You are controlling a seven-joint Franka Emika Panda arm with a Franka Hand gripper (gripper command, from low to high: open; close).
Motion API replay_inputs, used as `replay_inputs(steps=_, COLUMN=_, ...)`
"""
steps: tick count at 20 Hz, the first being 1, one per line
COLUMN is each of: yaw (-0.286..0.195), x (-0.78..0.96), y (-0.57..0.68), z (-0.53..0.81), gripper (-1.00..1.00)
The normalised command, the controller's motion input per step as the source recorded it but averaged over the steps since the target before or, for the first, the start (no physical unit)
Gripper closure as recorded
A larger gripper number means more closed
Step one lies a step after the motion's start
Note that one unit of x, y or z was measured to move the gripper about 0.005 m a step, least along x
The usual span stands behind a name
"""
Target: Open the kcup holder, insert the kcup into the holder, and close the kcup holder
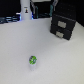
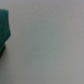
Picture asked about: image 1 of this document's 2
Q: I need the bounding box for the green white kcup pod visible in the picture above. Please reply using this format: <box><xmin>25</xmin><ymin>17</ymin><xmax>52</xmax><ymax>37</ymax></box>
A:
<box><xmin>29</xmin><ymin>56</ymin><xmax>37</xmax><ymax>65</ymax></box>

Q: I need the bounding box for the black kcup holder drawer box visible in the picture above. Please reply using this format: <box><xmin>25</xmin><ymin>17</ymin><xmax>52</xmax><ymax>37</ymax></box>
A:
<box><xmin>50</xmin><ymin>14</ymin><xmax>76</xmax><ymax>40</ymax></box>

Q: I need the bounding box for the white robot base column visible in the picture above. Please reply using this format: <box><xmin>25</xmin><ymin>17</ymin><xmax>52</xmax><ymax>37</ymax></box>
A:
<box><xmin>20</xmin><ymin>0</ymin><xmax>32</xmax><ymax>20</ymax></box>

